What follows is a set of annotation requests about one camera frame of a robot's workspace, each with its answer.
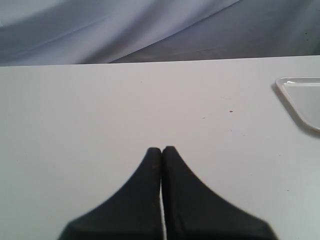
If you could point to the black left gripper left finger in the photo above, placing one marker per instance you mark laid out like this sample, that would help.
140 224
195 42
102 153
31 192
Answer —
132 213

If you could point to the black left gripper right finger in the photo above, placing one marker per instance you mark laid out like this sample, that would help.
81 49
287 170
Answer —
192 211

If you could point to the white rectangular plastic tray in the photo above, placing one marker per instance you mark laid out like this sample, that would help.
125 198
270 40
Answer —
303 96

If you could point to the grey backdrop cloth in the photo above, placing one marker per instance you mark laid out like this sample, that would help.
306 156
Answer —
65 32

